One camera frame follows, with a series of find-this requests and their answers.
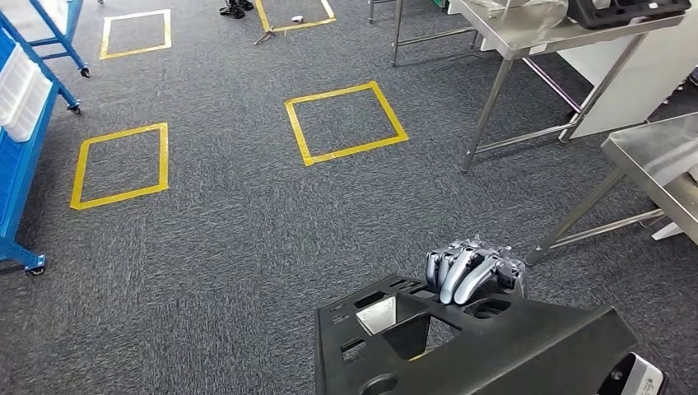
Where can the white cabinet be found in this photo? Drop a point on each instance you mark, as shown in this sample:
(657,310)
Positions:
(643,82)

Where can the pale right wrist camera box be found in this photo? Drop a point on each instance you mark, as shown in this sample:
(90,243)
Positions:
(643,379)

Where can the blue metal shelf rack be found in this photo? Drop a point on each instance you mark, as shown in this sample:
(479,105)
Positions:
(16,180)
(73,16)

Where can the small white object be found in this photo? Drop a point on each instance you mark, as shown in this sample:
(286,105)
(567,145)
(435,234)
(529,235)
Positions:
(297,19)

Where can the steel workbench table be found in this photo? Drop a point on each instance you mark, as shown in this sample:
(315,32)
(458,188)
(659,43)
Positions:
(632,152)

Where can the steel side table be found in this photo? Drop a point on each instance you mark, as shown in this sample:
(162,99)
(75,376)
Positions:
(523,41)

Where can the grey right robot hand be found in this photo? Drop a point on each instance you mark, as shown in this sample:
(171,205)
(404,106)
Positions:
(469,267)

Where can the black plastic frame part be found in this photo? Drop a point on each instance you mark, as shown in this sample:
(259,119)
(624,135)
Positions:
(627,16)
(491,354)

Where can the black stand base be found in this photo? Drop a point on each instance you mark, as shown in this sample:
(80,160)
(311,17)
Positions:
(234,10)

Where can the clear plastic bag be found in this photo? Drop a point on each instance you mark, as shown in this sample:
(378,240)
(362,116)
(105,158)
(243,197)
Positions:
(534,13)

